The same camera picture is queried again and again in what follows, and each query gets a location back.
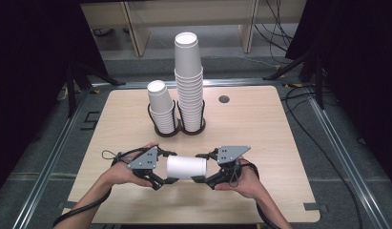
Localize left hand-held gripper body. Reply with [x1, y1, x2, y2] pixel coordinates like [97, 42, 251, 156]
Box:
[126, 146, 159, 179]

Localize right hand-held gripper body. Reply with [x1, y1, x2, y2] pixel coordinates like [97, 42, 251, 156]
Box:
[217, 145, 252, 188]

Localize white paper cup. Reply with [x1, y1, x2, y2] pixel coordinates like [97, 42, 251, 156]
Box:
[166, 155, 208, 181]

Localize black double cup holder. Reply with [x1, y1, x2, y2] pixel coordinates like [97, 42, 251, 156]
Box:
[147, 99, 207, 138]

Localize tall stack of paper cups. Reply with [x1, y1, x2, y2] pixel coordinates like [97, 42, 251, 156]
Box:
[174, 31, 205, 133]

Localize person's left hand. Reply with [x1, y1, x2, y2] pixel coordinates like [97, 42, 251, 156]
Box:
[102, 141, 160, 188]

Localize person's right hand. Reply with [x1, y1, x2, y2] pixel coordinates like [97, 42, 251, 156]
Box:
[214, 157, 265, 200]

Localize short stack of paper cups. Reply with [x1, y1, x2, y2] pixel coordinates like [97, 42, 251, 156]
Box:
[146, 79, 177, 135]

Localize black metal stand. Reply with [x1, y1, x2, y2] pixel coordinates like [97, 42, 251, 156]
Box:
[65, 60, 127, 118]
[262, 47, 325, 111]

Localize light wooden desk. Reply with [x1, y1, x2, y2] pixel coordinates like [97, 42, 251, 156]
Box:
[80, 0, 308, 58]

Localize black curtain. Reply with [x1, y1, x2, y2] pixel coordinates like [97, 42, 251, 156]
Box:
[284, 0, 392, 189]
[0, 0, 110, 198]

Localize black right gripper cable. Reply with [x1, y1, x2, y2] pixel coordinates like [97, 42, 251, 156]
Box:
[230, 158, 282, 229]

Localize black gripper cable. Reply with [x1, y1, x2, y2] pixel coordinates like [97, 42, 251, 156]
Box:
[52, 146, 151, 228]
[230, 158, 282, 229]

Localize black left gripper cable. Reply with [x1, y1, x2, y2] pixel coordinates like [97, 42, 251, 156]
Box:
[52, 146, 151, 228]

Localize metal floor rail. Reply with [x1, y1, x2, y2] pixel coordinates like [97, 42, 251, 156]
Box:
[91, 77, 295, 90]
[306, 90, 392, 229]
[11, 90, 92, 229]

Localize long black floor cable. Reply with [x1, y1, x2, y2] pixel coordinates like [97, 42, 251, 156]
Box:
[279, 85, 363, 229]

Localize thin pale floor cable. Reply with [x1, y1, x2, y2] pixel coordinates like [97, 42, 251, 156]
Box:
[201, 54, 282, 71]

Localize bundle of black cables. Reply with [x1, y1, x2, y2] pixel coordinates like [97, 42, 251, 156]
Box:
[253, 0, 296, 65]

